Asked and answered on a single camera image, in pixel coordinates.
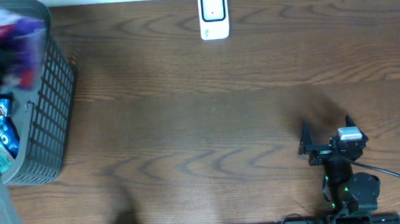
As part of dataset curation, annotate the mint green snack packet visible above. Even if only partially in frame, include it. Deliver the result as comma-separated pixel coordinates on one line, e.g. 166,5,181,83
0,139,14,175

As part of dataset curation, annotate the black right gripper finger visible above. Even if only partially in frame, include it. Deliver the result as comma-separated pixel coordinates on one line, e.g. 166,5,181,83
297,121,314,155
345,116,369,142

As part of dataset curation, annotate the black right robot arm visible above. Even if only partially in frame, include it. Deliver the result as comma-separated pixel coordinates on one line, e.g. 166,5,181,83
297,116,380,215

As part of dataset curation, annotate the blue Oreo cookie pack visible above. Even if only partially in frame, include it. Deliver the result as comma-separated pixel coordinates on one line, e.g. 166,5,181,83
0,97,20,158

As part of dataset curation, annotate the grey plastic mesh basket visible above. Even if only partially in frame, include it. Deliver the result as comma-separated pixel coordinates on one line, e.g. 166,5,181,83
0,0,76,185

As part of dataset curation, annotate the purple snack box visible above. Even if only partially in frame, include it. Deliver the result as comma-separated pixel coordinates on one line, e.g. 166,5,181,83
0,6,47,91

